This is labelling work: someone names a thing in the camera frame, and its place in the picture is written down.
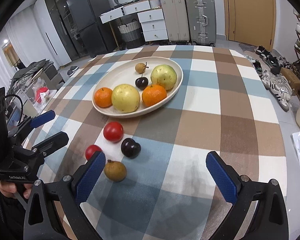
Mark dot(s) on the green passion fruit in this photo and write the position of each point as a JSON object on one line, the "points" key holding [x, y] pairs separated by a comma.
{"points": [[164, 75]]}

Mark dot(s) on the brown longan large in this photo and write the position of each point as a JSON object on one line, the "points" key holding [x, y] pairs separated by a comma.
{"points": [[115, 170]]}

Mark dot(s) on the checkered tablecloth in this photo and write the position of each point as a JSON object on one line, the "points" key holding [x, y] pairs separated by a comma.
{"points": [[168, 192]]}

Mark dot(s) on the white drawer desk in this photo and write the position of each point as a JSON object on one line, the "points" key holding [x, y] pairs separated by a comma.
{"points": [[150, 16]]}

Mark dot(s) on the red cherry tomato back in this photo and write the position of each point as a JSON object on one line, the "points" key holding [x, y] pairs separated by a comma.
{"points": [[113, 131]]}

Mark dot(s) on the dark cherry with stem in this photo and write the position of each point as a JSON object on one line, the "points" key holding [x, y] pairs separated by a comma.
{"points": [[141, 82]]}

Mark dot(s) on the red cherry tomato front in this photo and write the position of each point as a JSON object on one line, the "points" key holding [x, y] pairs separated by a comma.
{"points": [[90, 150]]}

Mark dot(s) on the woven laundry basket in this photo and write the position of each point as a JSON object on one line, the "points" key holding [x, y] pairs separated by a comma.
{"points": [[131, 34]]}

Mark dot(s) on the wooden door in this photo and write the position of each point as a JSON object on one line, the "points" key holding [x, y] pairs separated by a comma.
{"points": [[251, 22]]}

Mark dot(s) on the beige suitcase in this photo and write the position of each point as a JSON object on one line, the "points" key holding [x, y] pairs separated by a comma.
{"points": [[175, 15]]}

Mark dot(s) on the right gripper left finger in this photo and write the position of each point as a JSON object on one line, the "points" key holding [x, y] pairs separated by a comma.
{"points": [[41, 218]]}

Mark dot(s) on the silver suitcase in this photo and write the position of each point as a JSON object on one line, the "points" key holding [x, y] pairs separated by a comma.
{"points": [[202, 21]]}

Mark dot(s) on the black glass cabinet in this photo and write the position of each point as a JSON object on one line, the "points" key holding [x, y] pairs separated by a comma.
{"points": [[66, 28]]}

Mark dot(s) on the brown longan small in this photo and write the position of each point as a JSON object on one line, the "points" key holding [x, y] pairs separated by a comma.
{"points": [[140, 68]]}

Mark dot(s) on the black refrigerator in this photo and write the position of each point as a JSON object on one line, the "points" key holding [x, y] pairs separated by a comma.
{"points": [[97, 37]]}

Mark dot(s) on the yellow-green passion fruit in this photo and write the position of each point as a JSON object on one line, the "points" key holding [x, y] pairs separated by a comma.
{"points": [[125, 98]]}

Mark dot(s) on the person's left hand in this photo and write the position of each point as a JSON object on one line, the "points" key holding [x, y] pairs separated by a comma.
{"points": [[8, 189]]}

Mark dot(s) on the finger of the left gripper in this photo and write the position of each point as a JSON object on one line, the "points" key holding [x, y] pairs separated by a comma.
{"points": [[50, 145], [42, 119]]}

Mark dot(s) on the red cherry tomato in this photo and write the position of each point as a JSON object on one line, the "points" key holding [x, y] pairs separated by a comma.
{"points": [[113, 131], [90, 150]]}

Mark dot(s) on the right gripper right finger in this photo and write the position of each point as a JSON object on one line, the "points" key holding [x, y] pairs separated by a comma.
{"points": [[269, 220]]}

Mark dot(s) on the orange tangerine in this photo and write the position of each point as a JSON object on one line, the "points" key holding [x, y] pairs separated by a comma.
{"points": [[153, 94], [102, 97]]}

